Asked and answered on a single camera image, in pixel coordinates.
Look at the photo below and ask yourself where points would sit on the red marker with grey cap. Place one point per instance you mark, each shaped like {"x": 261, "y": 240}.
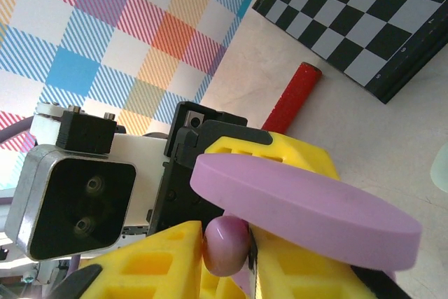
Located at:
{"x": 294, "y": 99}

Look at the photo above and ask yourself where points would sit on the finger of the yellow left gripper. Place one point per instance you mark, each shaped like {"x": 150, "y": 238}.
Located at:
{"x": 280, "y": 150}

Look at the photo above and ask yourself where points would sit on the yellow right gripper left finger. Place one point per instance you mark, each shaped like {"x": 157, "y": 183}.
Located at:
{"x": 147, "y": 267}

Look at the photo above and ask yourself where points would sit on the black white chessboard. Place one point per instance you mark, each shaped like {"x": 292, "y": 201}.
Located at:
{"x": 350, "y": 8}

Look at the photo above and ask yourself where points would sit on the purple earbud charging case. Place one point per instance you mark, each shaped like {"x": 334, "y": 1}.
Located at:
{"x": 304, "y": 208}

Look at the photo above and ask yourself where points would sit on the green earbud charging case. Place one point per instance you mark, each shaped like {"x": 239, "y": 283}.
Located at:
{"x": 441, "y": 169}

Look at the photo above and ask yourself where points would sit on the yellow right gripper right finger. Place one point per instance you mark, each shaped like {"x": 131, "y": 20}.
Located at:
{"x": 297, "y": 274}

